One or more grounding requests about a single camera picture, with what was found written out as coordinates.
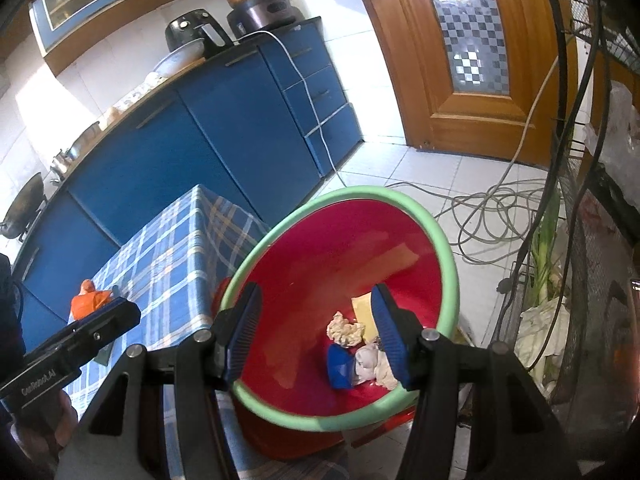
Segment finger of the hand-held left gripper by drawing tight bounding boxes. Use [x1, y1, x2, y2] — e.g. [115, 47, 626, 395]
[27, 299, 142, 373]

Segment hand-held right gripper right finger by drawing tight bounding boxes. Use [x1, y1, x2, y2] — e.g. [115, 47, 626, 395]
[371, 284, 583, 480]

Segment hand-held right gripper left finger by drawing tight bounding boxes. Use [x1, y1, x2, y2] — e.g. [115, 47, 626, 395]
[55, 282, 263, 480]

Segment orange plastic bag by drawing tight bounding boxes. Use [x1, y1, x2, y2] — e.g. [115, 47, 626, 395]
[70, 279, 113, 321]

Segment white cloth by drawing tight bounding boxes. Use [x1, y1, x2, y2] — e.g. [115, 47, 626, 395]
[354, 342, 401, 391]

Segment pale yellow sponge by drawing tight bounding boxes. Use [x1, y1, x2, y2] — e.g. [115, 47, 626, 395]
[350, 294, 381, 341]

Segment cream paper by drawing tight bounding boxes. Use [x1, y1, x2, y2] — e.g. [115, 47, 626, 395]
[326, 311, 367, 348]

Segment blue plastic bag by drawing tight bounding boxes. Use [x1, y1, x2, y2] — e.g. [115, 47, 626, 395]
[326, 344, 362, 392]

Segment red basin with green rim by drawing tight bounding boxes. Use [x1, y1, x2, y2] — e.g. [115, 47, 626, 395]
[217, 186, 460, 433]

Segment person's left hand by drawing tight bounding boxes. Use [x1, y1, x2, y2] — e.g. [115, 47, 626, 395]
[12, 390, 80, 461]

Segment blue plaid tablecloth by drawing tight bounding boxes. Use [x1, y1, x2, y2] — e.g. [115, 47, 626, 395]
[65, 185, 351, 480]

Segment black wok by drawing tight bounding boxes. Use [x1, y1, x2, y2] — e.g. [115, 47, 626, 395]
[0, 172, 48, 243]

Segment white plastic bag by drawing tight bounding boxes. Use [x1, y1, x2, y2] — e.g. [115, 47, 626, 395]
[515, 297, 572, 397]

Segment steel kettle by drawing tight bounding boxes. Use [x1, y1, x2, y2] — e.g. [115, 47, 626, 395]
[50, 147, 76, 181]

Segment green onions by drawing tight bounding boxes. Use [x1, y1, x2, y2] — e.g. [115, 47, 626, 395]
[530, 185, 566, 306]

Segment steel pot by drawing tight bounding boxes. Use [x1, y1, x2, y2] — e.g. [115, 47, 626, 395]
[67, 122, 103, 161]

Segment blue kitchen cabinet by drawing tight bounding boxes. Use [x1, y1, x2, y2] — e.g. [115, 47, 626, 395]
[10, 17, 364, 321]

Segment white bowl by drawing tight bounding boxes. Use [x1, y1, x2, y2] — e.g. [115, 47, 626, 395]
[152, 39, 207, 77]

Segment wooden door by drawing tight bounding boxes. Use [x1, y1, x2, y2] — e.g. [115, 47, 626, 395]
[357, 0, 586, 168]

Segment clear plastic bags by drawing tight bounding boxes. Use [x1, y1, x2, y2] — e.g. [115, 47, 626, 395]
[585, 80, 640, 181]

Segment black air fryer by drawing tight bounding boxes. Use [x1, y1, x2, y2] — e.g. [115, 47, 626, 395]
[165, 8, 233, 58]

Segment dark rice cooker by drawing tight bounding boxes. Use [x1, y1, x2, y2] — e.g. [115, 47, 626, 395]
[226, 0, 301, 40]

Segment bundle of grey cables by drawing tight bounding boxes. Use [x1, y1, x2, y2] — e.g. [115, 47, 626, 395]
[390, 180, 551, 267]

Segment black wire rack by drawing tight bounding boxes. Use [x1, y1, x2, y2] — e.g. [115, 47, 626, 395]
[492, 0, 640, 461]

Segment white power cable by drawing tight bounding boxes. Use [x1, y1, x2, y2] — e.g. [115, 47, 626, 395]
[235, 30, 351, 187]

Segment beige cable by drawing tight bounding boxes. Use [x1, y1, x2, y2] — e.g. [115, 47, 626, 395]
[500, 55, 562, 173]

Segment blue wall cabinet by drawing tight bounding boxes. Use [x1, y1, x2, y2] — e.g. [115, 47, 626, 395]
[27, 0, 248, 76]

